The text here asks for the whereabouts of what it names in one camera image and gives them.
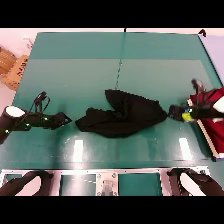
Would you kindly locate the silver frame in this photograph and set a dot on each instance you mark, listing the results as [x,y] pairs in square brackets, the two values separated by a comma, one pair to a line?
[106,183]

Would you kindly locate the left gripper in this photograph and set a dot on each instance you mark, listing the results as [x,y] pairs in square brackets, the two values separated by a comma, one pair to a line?
[60,120]

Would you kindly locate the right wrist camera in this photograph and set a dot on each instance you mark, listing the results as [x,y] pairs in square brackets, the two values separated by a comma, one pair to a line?
[199,86]

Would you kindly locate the red garment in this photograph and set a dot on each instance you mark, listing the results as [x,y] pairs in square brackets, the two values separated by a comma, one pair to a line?
[215,133]

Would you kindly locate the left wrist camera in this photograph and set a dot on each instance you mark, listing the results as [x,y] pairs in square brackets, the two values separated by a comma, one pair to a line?
[40,99]

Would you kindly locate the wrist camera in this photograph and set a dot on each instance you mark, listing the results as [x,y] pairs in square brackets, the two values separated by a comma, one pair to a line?
[199,86]
[40,99]

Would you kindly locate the brown cardboard box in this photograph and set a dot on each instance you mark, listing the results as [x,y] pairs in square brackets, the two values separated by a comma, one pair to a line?
[6,62]
[17,74]

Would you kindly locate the black garment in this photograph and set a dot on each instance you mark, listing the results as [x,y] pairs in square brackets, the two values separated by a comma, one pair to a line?
[130,115]

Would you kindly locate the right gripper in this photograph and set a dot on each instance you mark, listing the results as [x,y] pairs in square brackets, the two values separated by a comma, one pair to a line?
[175,113]

